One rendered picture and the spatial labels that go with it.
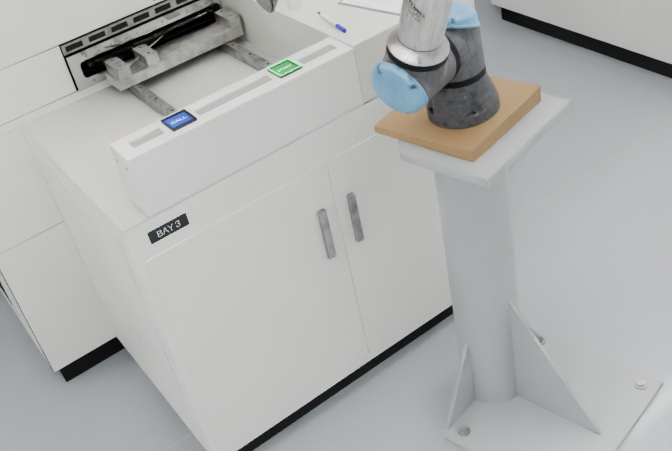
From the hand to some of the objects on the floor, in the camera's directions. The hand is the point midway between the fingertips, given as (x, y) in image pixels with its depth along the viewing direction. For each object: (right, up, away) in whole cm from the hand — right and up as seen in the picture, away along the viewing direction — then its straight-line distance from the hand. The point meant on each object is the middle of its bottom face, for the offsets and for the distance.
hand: (271, 7), depth 180 cm
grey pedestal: (+62, -91, +48) cm, 120 cm away
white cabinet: (+6, -77, +84) cm, 114 cm away
